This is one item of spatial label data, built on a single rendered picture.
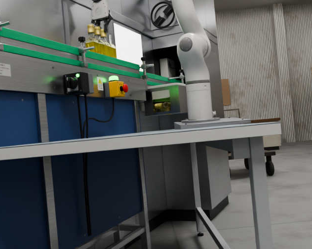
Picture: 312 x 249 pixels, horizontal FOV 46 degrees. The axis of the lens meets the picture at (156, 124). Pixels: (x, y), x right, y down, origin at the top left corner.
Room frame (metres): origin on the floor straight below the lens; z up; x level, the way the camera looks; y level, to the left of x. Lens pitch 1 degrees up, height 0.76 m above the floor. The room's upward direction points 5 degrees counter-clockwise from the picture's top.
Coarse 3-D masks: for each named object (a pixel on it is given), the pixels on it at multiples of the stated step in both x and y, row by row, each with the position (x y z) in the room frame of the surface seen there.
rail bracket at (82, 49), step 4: (80, 40) 1.54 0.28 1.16; (84, 40) 1.55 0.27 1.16; (80, 44) 1.55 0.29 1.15; (80, 48) 1.55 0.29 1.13; (84, 48) 1.55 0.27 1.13; (88, 48) 1.54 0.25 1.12; (92, 48) 1.53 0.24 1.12; (80, 52) 1.55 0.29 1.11; (84, 52) 1.55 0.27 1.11; (84, 56) 1.55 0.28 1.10; (84, 60) 1.55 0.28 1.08; (80, 64) 1.55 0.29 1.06; (84, 64) 1.54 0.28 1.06
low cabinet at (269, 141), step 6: (252, 120) 8.73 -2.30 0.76; (258, 120) 8.74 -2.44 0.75; (264, 120) 8.74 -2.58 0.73; (270, 120) 8.75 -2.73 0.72; (276, 120) 8.75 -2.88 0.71; (264, 138) 8.78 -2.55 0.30; (270, 138) 8.78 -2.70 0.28; (276, 138) 8.79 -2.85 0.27; (264, 144) 8.78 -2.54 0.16; (270, 144) 8.78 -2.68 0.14; (276, 144) 8.79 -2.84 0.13
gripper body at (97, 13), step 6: (96, 0) 1.98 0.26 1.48; (102, 0) 1.97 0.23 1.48; (96, 6) 1.99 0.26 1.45; (102, 6) 1.97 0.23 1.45; (108, 6) 1.98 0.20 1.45; (96, 12) 1.99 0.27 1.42; (102, 12) 1.97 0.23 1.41; (108, 12) 1.98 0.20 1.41; (96, 18) 1.99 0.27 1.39; (102, 18) 1.98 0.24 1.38; (108, 18) 2.01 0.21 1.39
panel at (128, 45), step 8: (120, 32) 2.46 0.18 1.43; (128, 32) 2.56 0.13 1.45; (120, 40) 2.45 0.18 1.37; (128, 40) 2.55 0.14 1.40; (136, 40) 2.67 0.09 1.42; (120, 48) 2.44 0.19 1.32; (128, 48) 2.54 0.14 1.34; (136, 48) 2.66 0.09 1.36; (120, 56) 2.43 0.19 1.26; (128, 56) 2.53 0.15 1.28; (136, 56) 2.65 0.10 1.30
